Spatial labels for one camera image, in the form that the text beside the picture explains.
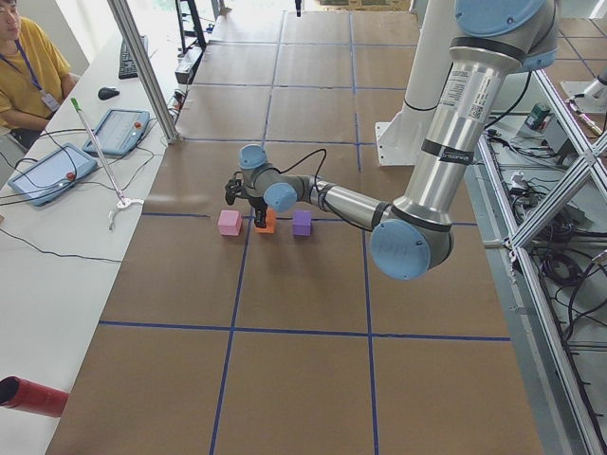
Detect black computer mouse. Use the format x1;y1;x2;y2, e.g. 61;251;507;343
98;86;120;100

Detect orange foam cube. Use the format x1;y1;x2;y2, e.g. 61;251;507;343
255;209;276;234

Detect black keyboard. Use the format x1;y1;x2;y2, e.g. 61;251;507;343
118;40;138;80

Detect white camera pedestal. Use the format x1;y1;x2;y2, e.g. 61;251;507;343
376;0;459;166

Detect far blue teach pendant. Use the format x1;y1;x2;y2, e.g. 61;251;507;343
94;109;151;156

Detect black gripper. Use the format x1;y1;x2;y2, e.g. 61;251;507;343
247;194;267;228

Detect brown paper table cover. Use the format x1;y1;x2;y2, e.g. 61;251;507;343
48;11;543;454

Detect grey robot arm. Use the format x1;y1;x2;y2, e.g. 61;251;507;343
226;1;559;280

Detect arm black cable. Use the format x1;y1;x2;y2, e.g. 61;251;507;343
277;148;333;209

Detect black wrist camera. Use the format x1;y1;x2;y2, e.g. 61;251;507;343
225;176;247;206

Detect blue teach pendant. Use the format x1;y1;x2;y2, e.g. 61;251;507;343
8;143;98;207
94;109;151;156

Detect purple foam cube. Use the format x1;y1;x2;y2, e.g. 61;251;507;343
292;210;312;237

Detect reacher grabber stick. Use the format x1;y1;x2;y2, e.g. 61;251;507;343
70;98;144;231

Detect person in yellow shirt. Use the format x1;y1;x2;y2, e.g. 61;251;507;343
1;1;80;149

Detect aluminium frame post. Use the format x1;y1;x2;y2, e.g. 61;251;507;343
107;0;181;144

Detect near blue teach pendant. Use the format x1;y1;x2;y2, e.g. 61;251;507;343
8;143;98;207

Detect red cylinder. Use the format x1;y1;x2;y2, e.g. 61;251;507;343
1;376;69;418

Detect pink foam cube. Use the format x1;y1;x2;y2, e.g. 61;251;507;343
217;209;243;236

